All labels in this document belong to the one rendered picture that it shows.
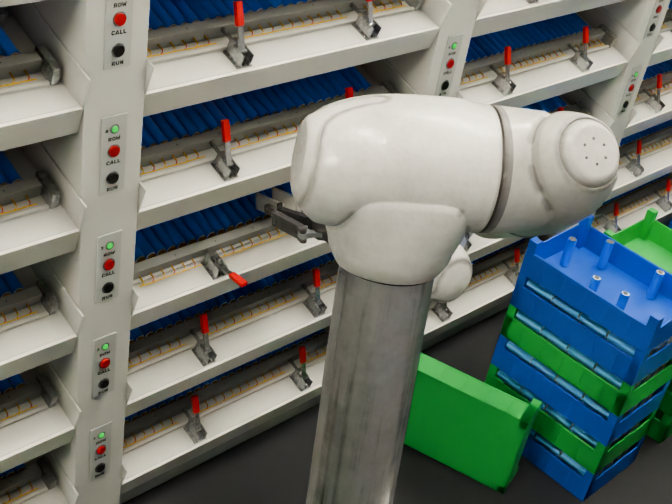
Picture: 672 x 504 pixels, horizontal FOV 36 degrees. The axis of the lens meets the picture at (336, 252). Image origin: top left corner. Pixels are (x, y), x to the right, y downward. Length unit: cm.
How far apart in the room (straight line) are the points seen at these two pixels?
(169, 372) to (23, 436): 28
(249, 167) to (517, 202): 74
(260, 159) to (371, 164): 74
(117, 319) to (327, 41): 55
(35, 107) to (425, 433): 115
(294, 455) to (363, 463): 101
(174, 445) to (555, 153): 117
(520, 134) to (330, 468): 42
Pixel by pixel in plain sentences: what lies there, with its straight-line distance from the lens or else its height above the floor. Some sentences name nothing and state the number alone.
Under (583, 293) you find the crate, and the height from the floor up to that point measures 44.
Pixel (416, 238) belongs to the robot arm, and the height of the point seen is 99.
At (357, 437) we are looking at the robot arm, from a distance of 113.
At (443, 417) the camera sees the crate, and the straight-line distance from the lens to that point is 215.
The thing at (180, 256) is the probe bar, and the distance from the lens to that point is 173.
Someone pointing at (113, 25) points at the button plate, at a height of 99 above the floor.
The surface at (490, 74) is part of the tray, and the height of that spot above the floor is 70.
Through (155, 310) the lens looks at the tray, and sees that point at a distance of 170.
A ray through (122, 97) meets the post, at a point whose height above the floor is 88.
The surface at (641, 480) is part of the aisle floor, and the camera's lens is 236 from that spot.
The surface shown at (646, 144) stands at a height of 34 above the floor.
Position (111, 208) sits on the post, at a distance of 152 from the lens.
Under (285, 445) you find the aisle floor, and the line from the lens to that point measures 218.
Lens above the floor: 153
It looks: 34 degrees down
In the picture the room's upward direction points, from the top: 11 degrees clockwise
